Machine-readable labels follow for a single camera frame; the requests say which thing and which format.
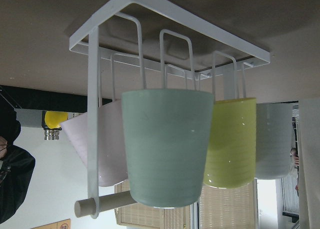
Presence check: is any green cup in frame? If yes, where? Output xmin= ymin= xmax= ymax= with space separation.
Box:
xmin=122 ymin=89 xmax=214 ymax=208

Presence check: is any pink cup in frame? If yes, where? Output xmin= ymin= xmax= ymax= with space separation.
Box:
xmin=61 ymin=100 xmax=128 ymax=187

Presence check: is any yellow cup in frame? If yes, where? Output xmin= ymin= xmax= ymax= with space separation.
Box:
xmin=203 ymin=97 xmax=256 ymax=189

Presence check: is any grey cup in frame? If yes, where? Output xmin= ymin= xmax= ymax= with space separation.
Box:
xmin=255 ymin=103 xmax=293 ymax=180

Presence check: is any yellow lemon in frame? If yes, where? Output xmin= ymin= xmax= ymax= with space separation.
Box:
xmin=44 ymin=111 xmax=68 ymax=129

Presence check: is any white wire cup rack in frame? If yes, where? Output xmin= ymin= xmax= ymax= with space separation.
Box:
xmin=67 ymin=0 xmax=271 ymax=220

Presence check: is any wooden rack handle dowel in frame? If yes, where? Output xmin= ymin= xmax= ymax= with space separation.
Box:
xmin=74 ymin=191 xmax=136 ymax=219

